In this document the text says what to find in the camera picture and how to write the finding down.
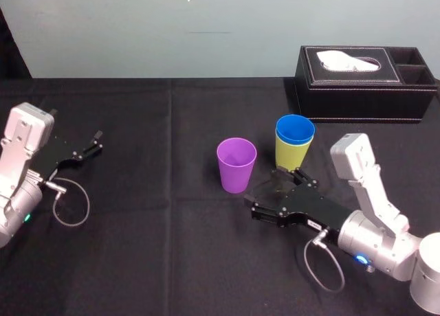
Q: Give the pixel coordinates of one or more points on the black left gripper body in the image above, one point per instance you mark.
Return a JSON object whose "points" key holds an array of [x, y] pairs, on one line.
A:
{"points": [[51, 156]]}

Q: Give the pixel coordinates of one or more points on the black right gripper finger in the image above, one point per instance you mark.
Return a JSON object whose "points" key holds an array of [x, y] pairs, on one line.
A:
{"points": [[304, 178], [266, 214]]}

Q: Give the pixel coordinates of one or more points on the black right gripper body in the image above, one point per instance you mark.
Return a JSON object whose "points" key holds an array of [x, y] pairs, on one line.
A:
{"points": [[314, 209]]}

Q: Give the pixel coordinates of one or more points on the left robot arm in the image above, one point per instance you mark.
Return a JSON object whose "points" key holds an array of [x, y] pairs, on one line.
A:
{"points": [[19, 151]]}

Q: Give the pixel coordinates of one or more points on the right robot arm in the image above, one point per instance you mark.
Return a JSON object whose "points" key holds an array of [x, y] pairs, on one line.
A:
{"points": [[371, 226]]}

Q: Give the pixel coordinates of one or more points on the yellow-green plastic cup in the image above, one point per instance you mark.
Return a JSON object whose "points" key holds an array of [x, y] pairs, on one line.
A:
{"points": [[290, 156]]}

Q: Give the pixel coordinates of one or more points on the purple plastic cup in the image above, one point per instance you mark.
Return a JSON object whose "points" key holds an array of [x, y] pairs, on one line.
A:
{"points": [[235, 178]]}

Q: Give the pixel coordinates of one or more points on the blue plastic cup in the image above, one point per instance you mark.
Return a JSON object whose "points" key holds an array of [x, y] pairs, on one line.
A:
{"points": [[295, 130]]}

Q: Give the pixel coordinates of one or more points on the dark background panel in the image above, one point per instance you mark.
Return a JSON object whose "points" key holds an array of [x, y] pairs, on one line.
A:
{"points": [[12, 51]]}

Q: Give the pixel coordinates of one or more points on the black leather tissue box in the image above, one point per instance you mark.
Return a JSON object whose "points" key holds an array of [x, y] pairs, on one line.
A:
{"points": [[357, 96]]}

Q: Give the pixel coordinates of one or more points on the black table cloth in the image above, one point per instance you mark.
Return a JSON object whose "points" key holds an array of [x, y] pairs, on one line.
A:
{"points": [[144, 254]]}

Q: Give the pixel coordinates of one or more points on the white tissue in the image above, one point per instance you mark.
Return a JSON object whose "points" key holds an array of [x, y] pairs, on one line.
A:
{"points": [[343, 60]]}

